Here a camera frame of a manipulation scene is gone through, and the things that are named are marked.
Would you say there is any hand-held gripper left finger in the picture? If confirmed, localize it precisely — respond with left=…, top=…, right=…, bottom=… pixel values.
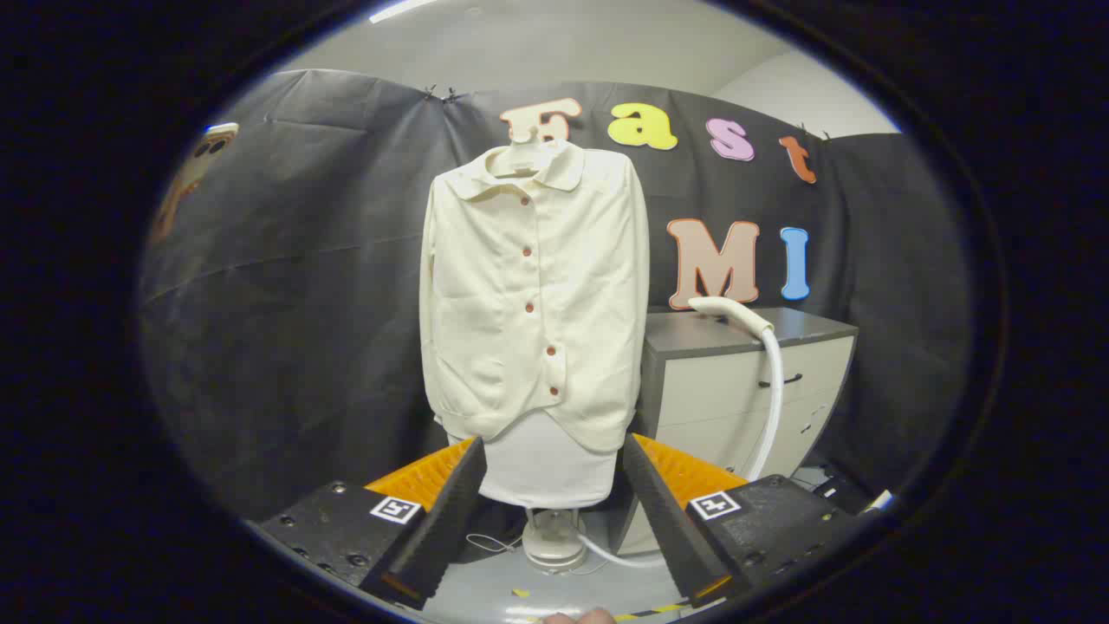
left=247, top=436, right=488, bottom=612

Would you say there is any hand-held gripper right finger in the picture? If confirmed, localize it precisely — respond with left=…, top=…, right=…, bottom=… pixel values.
left=622, top=432, right=867, bottom=609

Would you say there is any black backdrop cloth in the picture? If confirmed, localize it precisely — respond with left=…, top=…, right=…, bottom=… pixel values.
left=139, top=69, right=976, bottom=521

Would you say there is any white clothes hanger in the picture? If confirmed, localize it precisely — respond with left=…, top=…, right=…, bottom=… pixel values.
left=485, top=121, right=564, bottom=179

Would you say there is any white cabinet with grey top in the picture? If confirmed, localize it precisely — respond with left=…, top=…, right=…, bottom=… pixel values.
left=611, top=308, right=859, bottom=556

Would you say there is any cream button-up shirt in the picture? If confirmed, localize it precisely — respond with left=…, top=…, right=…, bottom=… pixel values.
left=419, top=139, right=651, bottom=453

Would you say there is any ceiling strip light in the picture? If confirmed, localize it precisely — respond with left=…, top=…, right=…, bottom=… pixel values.
left=368, top=0, right=438, bottom=24

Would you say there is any white steamer base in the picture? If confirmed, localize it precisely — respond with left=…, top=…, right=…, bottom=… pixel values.
left=522, top=509, right=590, bottom=573

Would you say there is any black box on floor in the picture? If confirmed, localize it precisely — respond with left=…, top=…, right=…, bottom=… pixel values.
left=814, top=472, right=893, bottom=517

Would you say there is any orange cartoon wall cutout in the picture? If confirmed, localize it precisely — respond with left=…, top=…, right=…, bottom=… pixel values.
left=147, top=121, right=239, bottom=248

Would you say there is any thin white floor cable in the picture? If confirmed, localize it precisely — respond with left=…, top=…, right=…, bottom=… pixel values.
left=466, top=532, right=526, bottom=556

